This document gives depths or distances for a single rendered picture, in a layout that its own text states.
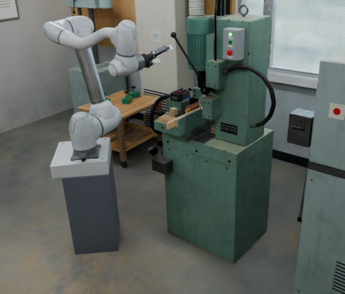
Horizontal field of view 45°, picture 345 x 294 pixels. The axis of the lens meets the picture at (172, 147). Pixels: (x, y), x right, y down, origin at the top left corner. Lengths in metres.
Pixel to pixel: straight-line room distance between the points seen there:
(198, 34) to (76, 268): 1.69
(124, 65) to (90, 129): 0.59
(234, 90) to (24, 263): 1.80
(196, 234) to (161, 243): 0.27
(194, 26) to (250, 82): 0.47
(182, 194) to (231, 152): 0.57
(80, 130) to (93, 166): 0.24
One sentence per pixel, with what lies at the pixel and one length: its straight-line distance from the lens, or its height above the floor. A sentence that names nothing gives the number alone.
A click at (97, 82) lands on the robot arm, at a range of 2.72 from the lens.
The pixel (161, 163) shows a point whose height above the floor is 0.62.
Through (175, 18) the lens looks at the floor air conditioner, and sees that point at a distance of 4.04.
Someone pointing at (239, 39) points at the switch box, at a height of 1.43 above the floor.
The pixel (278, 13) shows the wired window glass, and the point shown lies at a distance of 3.87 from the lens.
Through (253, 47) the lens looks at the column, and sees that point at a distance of 2.32.
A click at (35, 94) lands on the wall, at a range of 5.45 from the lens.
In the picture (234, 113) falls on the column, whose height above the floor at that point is 0.99.
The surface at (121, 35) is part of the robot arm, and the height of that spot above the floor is 1.49.
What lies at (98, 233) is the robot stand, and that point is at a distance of 2.89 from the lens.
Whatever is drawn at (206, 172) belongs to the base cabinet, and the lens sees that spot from 2.58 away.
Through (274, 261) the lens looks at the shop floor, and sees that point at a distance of 2.88.
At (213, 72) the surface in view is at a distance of 2.34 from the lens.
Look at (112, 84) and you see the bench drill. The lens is 4.83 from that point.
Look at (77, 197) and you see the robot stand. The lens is 2.74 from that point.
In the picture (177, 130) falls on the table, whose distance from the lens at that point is 2.50.
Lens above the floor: 1.85
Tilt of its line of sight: 25 degrees down
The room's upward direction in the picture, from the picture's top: 3 degrees counter-clockwise
